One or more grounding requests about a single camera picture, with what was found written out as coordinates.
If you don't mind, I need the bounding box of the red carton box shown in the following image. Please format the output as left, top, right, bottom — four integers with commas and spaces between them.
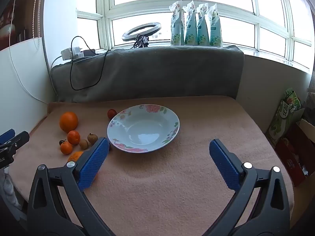
275, 123, 310, 187

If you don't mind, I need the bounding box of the thin white cable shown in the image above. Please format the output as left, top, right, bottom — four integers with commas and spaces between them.
8, 0, 53, 104

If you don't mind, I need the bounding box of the large smooth orange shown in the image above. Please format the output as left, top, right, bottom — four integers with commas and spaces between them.
59, 112, 79, 133

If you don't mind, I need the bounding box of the white grey cloth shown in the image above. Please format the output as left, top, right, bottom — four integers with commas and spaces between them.
0, 170, 20, 209

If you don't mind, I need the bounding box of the grey blanket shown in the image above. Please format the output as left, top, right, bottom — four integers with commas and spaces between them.
50, 45, 245, 104

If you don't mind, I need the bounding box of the white blind cord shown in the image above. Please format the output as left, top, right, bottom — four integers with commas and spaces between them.
34, 0, 44, 50

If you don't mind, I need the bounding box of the brown cardboard box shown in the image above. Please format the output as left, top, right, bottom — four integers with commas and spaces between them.
296, 118, 315, 153

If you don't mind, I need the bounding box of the floral ceramic plate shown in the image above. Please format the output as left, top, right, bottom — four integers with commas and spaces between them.
107, 104, 180, 153

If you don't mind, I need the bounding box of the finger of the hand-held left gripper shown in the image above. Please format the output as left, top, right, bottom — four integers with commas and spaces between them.
0, 131, 30, 170
0, 129, 16, 145

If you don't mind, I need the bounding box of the pink blanket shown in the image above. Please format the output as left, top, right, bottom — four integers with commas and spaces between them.
8, 95, 294, 229

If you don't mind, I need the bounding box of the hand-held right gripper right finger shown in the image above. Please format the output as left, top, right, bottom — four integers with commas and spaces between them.
204, 139, 291, 236

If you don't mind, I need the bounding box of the white power strip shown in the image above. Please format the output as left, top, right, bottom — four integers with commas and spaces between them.
61, 46, 83, 61

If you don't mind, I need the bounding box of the green carton box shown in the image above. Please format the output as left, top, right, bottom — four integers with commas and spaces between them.
267, 87, 304, 148

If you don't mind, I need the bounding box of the large bumpy orange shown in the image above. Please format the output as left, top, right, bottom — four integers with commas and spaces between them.
67, 151, 84, 164

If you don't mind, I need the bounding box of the black cable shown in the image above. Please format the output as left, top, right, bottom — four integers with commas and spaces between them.
70, 36, 112, 91

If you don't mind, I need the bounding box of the tangerine with stem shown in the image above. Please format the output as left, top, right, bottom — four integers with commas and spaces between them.
60, 141, 73, 155

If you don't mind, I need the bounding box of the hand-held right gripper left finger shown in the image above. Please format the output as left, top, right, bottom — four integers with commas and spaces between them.
27, 137, 116, 236

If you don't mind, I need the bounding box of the dark orange tangerine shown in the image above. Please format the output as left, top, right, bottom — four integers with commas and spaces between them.
67, 130, 81, 145

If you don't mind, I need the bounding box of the ring light with holder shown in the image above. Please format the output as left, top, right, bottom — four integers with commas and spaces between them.
122, 22, 162, 48

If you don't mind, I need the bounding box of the white framed window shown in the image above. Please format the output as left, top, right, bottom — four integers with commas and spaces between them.
76, 0, 315, 73

